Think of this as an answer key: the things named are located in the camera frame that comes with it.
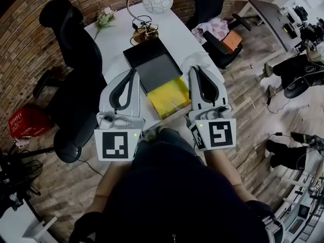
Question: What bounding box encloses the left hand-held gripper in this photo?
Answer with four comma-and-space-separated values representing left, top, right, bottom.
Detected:
94, 69, 146, 162

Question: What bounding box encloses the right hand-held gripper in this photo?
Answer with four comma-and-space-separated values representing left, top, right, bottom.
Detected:
185, 65, 237, 152

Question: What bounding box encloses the yellow item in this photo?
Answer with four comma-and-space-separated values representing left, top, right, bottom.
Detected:
147, 76, 191, 120

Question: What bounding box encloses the black box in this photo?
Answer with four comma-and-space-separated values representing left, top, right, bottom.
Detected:
123, 37, 184, 96

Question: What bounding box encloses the person's right forearm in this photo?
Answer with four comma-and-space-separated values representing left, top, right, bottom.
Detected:
202, 148, 255, 205

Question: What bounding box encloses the person's left forearm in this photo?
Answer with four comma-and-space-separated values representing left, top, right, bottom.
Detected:
87, 160, 133, 219

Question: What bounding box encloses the orange box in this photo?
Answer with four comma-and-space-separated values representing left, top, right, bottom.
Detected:
222, 31, 242, 53

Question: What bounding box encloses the white crumpled plastic bag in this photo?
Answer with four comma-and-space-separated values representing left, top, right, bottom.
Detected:
180, 51, 211, 72

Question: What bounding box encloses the black office chair with armrests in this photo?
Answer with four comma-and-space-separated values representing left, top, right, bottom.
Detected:
185, 0, 253, 70

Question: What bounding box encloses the person's shoe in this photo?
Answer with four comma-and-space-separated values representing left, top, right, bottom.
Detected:
143, 128, 158, 143

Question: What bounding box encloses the black high-back office chair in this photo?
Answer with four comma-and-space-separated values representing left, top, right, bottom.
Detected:
32, 0, 109, 165

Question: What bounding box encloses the checked cloth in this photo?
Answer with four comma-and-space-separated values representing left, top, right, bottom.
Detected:
191, 18, 230, 45

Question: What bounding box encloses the artificial flower stem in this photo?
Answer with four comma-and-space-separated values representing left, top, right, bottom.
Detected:
93, 7, 117, 41

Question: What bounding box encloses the black round stool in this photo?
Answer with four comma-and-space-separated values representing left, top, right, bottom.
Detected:
283, 74, 311, 99

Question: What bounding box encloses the dark-topped desk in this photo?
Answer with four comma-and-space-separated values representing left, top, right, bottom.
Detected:
247, 0, 306, 52

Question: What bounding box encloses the red plastic crate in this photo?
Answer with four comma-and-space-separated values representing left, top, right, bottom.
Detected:
8, 103, 54, 139

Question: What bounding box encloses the person's dark clothing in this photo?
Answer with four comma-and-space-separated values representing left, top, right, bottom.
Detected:
68, 127, 281, 243

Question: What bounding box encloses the black mesh fan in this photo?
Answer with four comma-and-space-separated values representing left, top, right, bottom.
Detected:
17, 159, 44, 188

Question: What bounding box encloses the black floor cable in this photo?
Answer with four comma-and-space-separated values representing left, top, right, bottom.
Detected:
77, 158, 104, 177

